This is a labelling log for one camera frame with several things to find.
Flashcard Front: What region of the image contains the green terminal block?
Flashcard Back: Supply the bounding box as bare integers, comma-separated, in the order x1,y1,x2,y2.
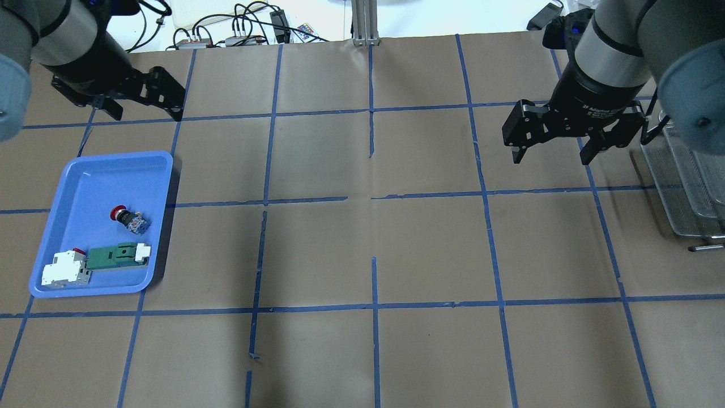
86,242,152,271

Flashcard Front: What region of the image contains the aluminium frame post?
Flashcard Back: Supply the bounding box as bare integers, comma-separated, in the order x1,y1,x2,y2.
351,0,380,46

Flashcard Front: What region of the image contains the blue plastic tray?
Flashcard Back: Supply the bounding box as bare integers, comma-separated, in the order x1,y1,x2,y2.
28,151,174,299

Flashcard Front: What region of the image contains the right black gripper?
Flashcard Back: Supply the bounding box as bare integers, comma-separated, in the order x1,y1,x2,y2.
502,93,647,165

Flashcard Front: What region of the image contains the white circuit breaker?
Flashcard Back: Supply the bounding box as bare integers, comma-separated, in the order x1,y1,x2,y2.
41,248,91,288

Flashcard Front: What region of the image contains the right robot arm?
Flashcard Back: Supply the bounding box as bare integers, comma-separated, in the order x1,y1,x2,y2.
502,1,724,165

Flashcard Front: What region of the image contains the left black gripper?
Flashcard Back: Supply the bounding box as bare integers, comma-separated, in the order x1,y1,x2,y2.
51,66,186,122

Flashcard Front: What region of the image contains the red emergency stop button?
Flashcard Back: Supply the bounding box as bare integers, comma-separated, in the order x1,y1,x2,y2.
109,205,151,235

